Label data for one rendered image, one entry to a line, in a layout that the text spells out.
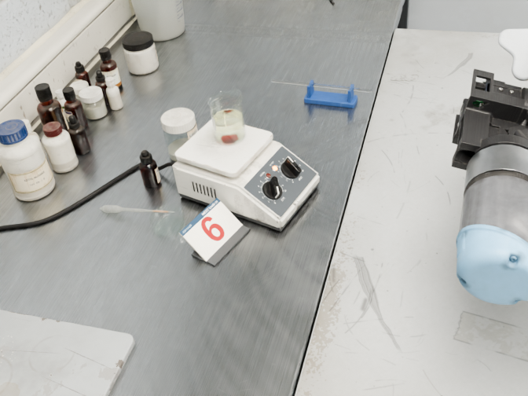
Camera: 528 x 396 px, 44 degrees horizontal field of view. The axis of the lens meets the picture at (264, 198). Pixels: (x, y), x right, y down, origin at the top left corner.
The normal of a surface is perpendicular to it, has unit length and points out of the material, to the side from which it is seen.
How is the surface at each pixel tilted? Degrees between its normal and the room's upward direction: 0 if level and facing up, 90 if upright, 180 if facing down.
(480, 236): 33
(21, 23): 90
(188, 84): 0
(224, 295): 0
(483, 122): 12
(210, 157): 0
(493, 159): 18
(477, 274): 95
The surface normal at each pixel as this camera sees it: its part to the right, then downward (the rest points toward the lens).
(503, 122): 0.07, -0.67
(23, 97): 0.96, 0.11
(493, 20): -0.27, 0.64
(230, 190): -0.51, 0.59
